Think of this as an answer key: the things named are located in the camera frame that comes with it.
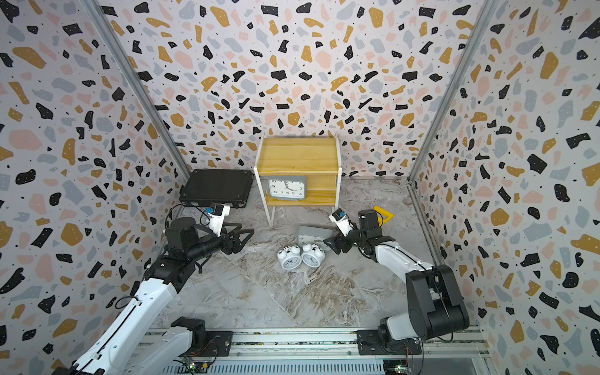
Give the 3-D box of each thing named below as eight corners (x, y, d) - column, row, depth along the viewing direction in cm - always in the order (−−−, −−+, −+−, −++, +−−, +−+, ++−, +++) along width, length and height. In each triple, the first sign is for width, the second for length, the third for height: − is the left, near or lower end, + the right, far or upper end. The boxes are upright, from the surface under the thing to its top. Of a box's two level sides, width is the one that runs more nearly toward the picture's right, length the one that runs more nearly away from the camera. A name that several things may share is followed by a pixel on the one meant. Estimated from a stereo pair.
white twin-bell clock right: (301, 262, 94) (300, 251, 87) (306, 251, 97) (306, 240, 90) (318, 270, 92) (319, 260, 85) (324, 258, 95) (325, 248, 88)
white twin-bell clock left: (284, 274, 91) (281, 262, 84) (279, 262, 94) (276, 250, 87) (303, 265, 94) (302, 254, 86) (298, 254, 97) (297, 242, 89)
